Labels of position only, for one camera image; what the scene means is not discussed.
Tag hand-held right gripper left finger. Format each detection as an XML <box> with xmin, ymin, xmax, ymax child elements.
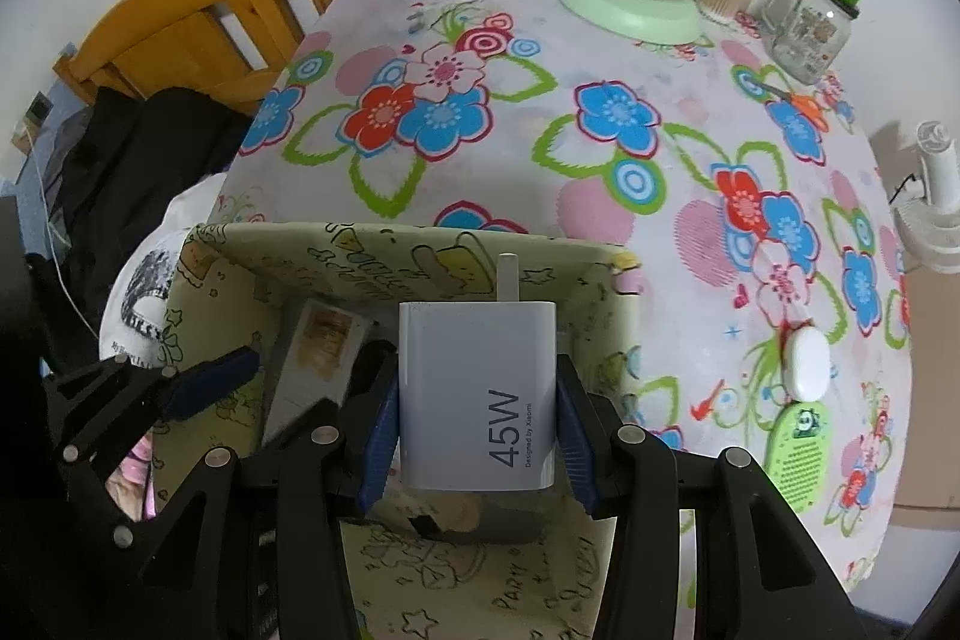
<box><xmin>135</xmin><ymin>374</ymin><xmax>402</xmax><ymax>640</ymax></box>

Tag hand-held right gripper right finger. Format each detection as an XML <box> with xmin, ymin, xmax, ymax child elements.
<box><xmin>555</xmin><ymin>356</ymin><xmax>871</xmax><ymax>640</ymax></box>

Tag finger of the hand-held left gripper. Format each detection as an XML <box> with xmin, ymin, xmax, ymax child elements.
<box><xmin>45</xmin><ymin>344</ymin><xmax>263</xmax><ymax>551</ymax></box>

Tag white power charger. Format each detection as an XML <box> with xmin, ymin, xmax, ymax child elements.
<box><xmin>397</xmin><ymin>254</ymin><xmax>560</xmax><ymax>492</ymax></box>

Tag cartoon printed fabric storage box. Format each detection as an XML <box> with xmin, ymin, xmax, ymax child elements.
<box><xmin>161</xmin><ymin>221</ymin><xmax>642</xmax><ymax>640</ymax></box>

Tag green rounded plastic gadget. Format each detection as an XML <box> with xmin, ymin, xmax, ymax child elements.
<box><xmin>763</xmin><ymin>401</ymin><xmax>833</xmax><ymax>512</ymax></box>

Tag white oval earbud case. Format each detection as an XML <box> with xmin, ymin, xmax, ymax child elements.
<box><xmin>780</xmin><ymin>323</ymin><xmax>832</xmax><ymax>402</ymax></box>

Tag white printed tote bag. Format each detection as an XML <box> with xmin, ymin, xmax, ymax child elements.
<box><xmin>97</xmin><ymin>175</ymin><xmax>226</xmax><ymax>371</ymax></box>

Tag black clothing pile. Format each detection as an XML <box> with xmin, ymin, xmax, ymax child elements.
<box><xmin>26</xmin><ymin>85</ymin><xmax>256</xmax><ymax>378</ymax></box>

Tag floral tablecloth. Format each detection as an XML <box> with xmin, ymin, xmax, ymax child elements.
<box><xmin>206</xmin><ymin>0</ymin><xmax>912</xmax><ymax>615</ymax></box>

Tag beige wooden door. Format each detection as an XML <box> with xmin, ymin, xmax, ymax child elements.
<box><xmin>896</xmin><ymin>272</ymin><xmax>960</xmax><ymax>513</ymax></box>

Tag white standing fan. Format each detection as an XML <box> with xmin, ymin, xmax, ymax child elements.
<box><xmin>889</xmin><ymin>119</ymin><xmax>960</xmax><ymax>270</ymax></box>

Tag glass mug jar green lid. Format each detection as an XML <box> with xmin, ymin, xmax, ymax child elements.
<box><xmin>763</xmin><ymin>0</ymin><xmax>871</xmax><ymax>85</ymax></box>

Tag orange handled scissors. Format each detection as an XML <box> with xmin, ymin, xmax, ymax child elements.
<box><xmin>757</xmin><ymin>77</ymin><xmax>830</xmax><ymax>131</ymax></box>

